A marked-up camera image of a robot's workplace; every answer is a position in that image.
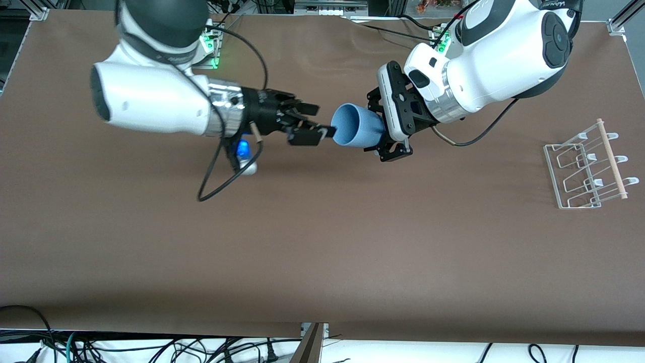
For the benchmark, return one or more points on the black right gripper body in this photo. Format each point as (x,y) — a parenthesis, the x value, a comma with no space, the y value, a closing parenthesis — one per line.
(261,112)

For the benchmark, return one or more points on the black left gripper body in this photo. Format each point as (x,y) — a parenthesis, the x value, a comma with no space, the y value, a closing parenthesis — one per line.
(422,119)

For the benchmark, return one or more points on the light blue plastic cup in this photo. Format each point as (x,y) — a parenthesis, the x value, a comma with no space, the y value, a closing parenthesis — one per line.
(358,128)

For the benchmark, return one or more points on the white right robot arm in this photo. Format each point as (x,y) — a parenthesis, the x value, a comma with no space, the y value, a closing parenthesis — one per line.
(151,96)

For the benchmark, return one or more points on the silver box with white ports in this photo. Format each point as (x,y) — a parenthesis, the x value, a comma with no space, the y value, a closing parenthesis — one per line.
(330,7)

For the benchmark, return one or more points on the brown table cover sheet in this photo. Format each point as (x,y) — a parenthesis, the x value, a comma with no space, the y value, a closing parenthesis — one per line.
(322,242)

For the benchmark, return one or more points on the metal table beam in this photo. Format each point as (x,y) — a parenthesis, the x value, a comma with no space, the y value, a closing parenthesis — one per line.
(310,348)

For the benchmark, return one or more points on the black power plug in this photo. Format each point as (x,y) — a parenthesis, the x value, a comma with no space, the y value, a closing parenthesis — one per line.
(271,353)

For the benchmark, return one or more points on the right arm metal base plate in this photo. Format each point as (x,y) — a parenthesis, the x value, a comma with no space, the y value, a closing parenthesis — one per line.
(211,50)

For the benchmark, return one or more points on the aluminium corner bracket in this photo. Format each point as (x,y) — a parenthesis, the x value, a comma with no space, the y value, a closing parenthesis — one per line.
(616,27)
(39,13)

